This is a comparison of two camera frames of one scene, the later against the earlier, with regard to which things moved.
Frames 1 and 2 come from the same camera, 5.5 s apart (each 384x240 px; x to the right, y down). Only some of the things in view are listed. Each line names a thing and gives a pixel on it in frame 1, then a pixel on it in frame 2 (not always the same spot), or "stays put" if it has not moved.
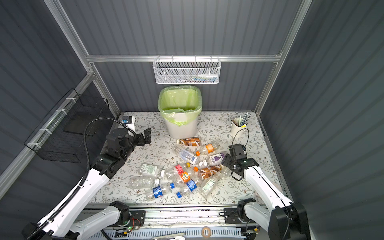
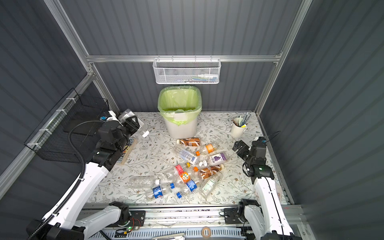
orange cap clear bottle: [207, 149] stays put
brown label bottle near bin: [189, 141] stays put
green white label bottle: [149, 169] → [128, 113]
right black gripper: [227, 160] → [245, 148]
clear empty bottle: [143, 182] stays put
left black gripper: [141, 142] → [130, 125]
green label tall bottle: [209, 185] stays put
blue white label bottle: [188, 156] stays put
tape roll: [206, 232] stays put
